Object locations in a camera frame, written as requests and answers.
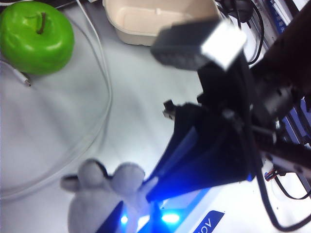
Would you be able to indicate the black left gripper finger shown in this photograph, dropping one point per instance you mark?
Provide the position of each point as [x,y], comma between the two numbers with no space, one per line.
[114,216]

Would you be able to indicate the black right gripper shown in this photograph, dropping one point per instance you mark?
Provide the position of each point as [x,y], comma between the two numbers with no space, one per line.
[218,145]

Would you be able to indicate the cream rectangular tray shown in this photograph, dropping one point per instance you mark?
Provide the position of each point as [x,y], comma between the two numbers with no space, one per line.
[136,21]

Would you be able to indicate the white and blue robot base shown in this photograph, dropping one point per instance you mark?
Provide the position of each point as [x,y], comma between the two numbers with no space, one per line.
[230,213]

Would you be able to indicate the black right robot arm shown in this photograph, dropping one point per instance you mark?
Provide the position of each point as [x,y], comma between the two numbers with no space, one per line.
[291,48]

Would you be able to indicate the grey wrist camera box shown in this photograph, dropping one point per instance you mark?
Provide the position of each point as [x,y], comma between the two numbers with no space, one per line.
[184,46]

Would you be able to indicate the green apple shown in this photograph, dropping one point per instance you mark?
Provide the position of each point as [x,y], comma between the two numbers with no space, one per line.
[36,48]

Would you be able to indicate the grey plush octopus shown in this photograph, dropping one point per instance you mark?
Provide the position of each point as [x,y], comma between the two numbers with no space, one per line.
[92,194]

